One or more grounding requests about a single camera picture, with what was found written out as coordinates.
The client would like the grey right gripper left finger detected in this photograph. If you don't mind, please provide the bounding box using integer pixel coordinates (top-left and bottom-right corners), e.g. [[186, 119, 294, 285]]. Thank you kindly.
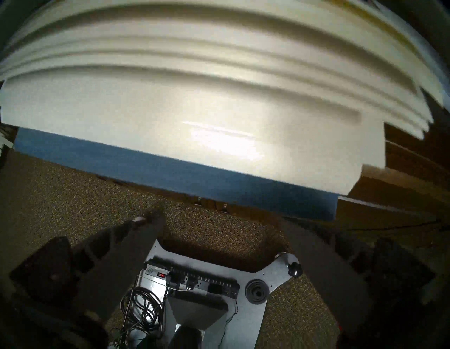
[[9, 211, 167, 322]]

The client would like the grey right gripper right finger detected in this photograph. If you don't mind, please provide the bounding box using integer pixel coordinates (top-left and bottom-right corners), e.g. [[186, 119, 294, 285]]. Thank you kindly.
[[279, 216, 436, 336]]

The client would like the teal cover paperback book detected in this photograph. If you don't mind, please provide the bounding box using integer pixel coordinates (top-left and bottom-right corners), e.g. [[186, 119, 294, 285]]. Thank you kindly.
[[0, 0, 445, 222]]

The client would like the black round base disc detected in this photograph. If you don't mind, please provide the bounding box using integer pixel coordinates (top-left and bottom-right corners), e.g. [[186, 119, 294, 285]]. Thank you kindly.
[[245, 279, 270, 304]]

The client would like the grey robot torso column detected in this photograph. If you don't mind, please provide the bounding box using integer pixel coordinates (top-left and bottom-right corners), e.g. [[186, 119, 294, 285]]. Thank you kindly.
[[165, 291, 230, 349]]

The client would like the black cable bundle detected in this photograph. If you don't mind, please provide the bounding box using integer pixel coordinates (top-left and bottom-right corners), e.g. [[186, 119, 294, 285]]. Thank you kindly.
[[109, 286, 166, 349]]

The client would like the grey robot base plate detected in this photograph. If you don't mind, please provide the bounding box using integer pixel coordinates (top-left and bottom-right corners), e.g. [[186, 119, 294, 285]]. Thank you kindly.
[[135, 239, 303, 349]]

